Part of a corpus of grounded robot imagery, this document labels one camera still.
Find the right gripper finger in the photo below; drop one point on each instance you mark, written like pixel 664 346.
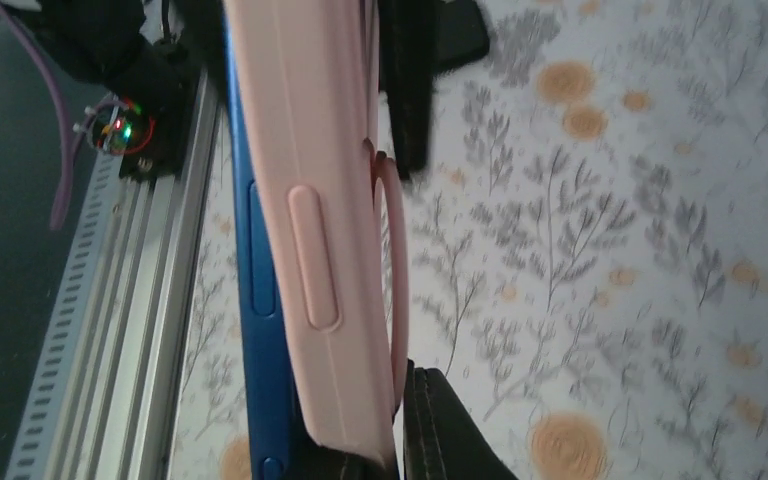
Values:
pixel 440 439

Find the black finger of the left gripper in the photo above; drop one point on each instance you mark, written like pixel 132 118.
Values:
pixel 407 49

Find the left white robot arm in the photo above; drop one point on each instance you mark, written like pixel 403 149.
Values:
pixel 100 42

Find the black phone on table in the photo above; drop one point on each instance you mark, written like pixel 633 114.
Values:
pixel 462 36

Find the floral patterned table mat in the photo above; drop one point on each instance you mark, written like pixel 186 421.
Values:
pixel 589 254

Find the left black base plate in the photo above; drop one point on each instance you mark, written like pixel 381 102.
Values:
pixel 148 121

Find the aluminium rail frame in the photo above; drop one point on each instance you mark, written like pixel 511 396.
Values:
pixel 120 406

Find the grey slotted cable duct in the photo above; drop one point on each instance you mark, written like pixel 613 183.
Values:
pixel 48 391

